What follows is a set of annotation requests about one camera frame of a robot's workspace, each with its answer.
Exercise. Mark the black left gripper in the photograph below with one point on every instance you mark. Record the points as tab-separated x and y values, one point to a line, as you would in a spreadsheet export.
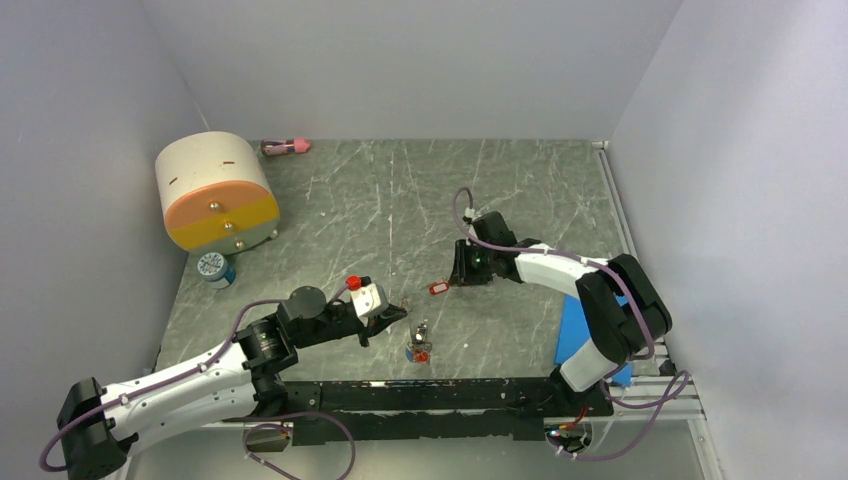
392	313

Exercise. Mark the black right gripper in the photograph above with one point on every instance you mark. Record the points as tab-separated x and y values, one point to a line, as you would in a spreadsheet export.
461	274

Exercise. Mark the red key tag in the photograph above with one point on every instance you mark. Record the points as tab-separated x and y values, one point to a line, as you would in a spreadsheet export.
438	288
421	356

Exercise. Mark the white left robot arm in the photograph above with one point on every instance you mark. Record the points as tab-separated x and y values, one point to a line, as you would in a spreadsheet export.
100	427

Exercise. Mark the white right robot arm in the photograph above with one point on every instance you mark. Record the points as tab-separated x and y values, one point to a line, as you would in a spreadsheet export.
624	314

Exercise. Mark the blue foam pad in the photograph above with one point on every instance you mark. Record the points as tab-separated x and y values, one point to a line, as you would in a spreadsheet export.
573	334

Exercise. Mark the small blue white jar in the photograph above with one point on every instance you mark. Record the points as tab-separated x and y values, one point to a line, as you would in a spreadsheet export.
215	270

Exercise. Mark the pink capped small bottle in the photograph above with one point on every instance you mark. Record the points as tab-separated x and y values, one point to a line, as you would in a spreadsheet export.
273	148

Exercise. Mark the white round drawer cabinet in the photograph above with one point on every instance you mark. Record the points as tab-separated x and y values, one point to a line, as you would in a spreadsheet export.
214	194

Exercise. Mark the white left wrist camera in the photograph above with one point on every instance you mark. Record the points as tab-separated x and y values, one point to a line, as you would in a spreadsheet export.
369	300

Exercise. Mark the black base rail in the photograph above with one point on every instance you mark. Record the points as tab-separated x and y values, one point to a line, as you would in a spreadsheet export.
520	408

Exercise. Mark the aluminium frame rail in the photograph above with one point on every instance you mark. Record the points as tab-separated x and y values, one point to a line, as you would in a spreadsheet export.
646	397

